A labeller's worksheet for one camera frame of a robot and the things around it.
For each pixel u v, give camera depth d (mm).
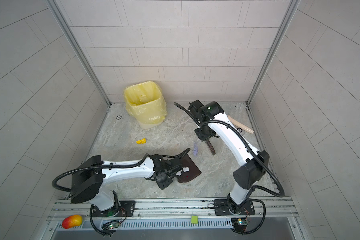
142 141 937
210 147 792
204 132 618
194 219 677
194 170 860
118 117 1079
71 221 651
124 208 701
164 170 567
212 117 494
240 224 680
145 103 826
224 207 719
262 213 669
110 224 657
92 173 477
